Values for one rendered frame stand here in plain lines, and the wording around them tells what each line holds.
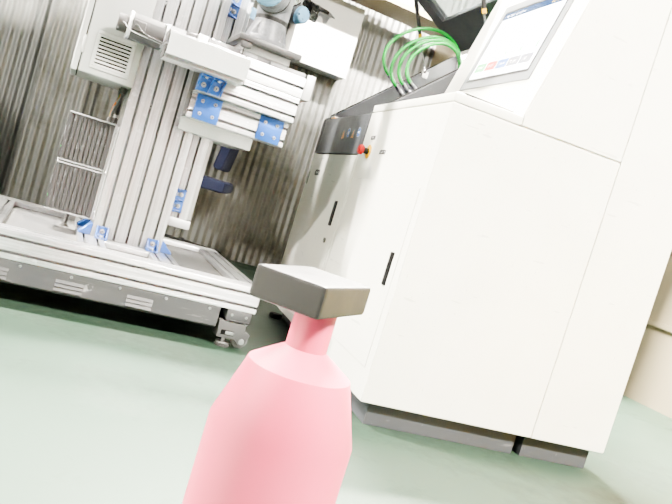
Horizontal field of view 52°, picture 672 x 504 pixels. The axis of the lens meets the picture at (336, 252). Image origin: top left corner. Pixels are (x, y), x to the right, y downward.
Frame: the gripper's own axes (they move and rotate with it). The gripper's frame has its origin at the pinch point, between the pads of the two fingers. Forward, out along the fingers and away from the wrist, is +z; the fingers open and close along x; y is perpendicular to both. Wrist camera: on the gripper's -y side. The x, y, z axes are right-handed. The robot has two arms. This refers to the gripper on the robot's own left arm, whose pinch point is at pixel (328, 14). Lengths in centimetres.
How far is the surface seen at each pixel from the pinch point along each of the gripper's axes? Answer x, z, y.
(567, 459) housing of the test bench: 195, -9, 118
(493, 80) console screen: 130, -37, 16
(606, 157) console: 173, -30, 27
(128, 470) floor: 171, -155, 124
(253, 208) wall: -103, 93, 121
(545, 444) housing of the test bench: 190, -17, 116
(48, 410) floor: 144, -158, 128
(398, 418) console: 164, -61, 121
